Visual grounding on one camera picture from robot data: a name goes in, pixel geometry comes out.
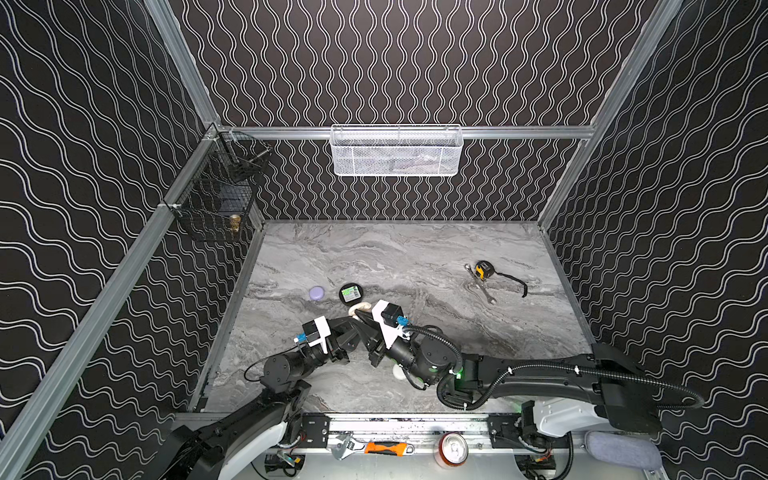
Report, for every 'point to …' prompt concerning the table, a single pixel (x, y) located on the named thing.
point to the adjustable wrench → (344, 447)
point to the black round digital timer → (351, 293)
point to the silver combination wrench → (480, 284)
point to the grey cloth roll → (636, 450)
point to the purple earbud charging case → (317, 292)
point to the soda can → (452, 449)
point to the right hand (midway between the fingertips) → (356, 311)
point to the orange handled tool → (389, 447)
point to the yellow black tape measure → (485, 269)
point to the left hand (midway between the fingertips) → (371, 325)
